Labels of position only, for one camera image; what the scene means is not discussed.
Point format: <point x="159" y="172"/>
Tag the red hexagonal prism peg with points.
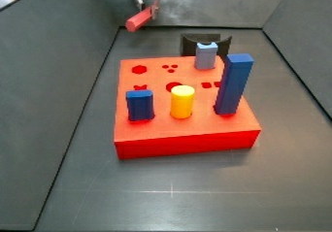
<point x="139" y="20"/>

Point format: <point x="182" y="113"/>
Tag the red foam peg board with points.
<point x="167" y="135"/>

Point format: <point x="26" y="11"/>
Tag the black curved cradle block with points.
<point x="191" y="39"/>

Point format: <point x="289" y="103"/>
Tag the light blue notched peg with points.
<point x="206" y="54"/>

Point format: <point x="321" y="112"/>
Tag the tall dark blue peg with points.
<point x="238" y="67"/>

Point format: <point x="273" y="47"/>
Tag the yellow cylinder peg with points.
<point x="182" y="101"/>

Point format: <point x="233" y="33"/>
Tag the short dark blue peg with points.
<point x="141" y="104"/>

